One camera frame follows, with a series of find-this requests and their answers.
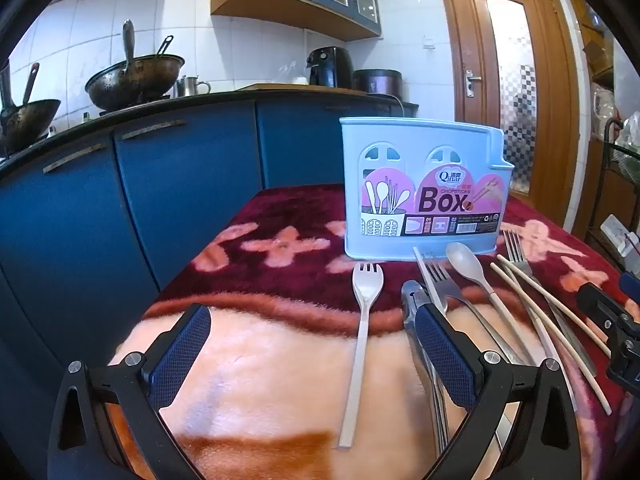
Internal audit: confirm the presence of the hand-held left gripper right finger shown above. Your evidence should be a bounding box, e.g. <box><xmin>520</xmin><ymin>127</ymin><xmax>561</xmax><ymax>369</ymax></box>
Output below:
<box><xmin>414</xmin><ymin>304</ymin><xmax>585</xmax><ymax>480</ymax></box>

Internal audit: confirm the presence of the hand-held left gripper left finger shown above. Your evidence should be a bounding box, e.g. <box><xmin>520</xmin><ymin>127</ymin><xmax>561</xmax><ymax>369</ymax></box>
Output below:
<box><xmin>46</xmin><ymin>304</ymin><xmax>212</xmax><ymax>480</ymax></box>

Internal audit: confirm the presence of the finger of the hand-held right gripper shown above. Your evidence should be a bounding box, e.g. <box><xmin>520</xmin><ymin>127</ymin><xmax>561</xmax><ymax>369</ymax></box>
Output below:
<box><xmin>619</xmin><ymin>271</ymin><xmax>640</xmax><ymax>306</ymax></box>
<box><xmin>576</xmin><ymin>282</ymin><xmax>640</xmax><ymax>386</ymax></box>

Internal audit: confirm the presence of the metal knife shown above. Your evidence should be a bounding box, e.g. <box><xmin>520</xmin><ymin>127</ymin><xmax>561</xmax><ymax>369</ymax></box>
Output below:
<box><xmin>401</xmin><ymin>280</ymin><xmax>451</xmax><ymax>457</ymax></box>

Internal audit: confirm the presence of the white plastic fork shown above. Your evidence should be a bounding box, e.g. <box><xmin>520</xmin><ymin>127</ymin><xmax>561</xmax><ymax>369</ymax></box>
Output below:
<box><xmin>338</xmin><ymin>261</ymin><xmax>385</xmax><ymax>449</ymax></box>

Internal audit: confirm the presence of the light blue utensil box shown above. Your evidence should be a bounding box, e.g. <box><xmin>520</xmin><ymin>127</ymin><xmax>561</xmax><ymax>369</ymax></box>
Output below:
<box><xmin>339</xmin><ymin>116</ymin><xmax>515</xmax><ymax>262</ymax></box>

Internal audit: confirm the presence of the white power strip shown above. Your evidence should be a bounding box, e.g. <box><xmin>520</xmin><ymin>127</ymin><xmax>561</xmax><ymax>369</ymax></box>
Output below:
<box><xmin>600</xmin><ymin>214</ymin><xmax>640</xmax><ymax>257</ymax></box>

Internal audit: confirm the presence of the red and peach printed blanket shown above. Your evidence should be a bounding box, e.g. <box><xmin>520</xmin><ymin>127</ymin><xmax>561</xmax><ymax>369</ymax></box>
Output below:
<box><xmin>107</xmin><ymin>182</ymin><xmax>640</xmax><ymax>480</ymax></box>

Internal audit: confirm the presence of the wooden shelf unit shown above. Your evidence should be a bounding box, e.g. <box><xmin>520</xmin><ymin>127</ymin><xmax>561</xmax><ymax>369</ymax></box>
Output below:
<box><xmin>565</xmin><ymin>0</ymin><xmax>640</xmax><ymax>241</ymax></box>

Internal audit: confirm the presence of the wooden door with glass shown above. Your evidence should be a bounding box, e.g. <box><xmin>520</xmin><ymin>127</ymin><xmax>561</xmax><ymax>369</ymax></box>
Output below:
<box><xmin>434</xmin><ymin>0</ymin><xmax>581</xmax><ymax>231</ymax></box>

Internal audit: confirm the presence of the black countertop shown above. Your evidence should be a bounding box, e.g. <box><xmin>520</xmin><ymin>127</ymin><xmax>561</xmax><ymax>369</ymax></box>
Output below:
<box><xmin>0</xmin><ymin>87</ymin><xmax>418</xmax><ymax>181</ymax></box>

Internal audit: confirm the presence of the metal kettle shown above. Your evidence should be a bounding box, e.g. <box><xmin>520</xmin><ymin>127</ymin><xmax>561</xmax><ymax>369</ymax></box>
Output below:
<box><xmin>174</xmin><ymin>75</ymin><xmax>212</xmax><ymax>98</ymax></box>

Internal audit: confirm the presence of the large dark wok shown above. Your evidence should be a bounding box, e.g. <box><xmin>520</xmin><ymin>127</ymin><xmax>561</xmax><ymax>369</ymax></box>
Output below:
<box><xmin>85</xmin><ymin>20</ymin><xmax>187</xmax><ymax>112</ymax></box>

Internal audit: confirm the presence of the small dark wok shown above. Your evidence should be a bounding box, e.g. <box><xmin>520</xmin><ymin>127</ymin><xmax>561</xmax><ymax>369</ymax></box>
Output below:
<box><xmin>0</xmin><ymin>62</ymin><xmax>62</xmax><ymax>155</ymax></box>

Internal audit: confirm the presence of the dark rice cooker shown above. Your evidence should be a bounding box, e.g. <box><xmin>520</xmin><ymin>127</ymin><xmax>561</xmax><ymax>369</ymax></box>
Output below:
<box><xmin>352</xmin><ymin>69</ymin><xmax>403</xmax><ymax>96</ymax></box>

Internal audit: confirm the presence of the wooden cutting board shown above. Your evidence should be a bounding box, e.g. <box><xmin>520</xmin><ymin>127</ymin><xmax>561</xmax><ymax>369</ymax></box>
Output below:
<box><xmin>235</xmin><ymin>82</ymin><xmax>361</xmax><ymax>92</ymax></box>

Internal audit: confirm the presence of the black air fryer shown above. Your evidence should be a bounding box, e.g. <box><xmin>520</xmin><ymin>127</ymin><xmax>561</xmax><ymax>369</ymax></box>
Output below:
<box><xmin>306</xmin><ymin>46</ymin><xmax>355</xmax><ymax>88</ymax></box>

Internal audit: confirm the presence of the black wire rack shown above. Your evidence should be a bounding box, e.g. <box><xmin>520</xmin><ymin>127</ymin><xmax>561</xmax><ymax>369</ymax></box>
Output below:
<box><xmin>582</xmin><ymin>116</ymin><xmax>640</xmax><ymax>247</ymax></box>

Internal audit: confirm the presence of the metal door handle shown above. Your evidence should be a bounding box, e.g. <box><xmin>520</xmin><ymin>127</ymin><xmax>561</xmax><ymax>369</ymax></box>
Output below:
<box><xmin>462</xmin><ymin>66</ymin><xmax>483</xmax><ymax>98</ymax></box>

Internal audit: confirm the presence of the blue wall cabinet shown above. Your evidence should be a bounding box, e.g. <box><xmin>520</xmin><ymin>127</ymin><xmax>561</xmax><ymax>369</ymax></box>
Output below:
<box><xmin>210</xmin><ymin>0</ymin><xmax>386</xmax><ymax>43</ymax></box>

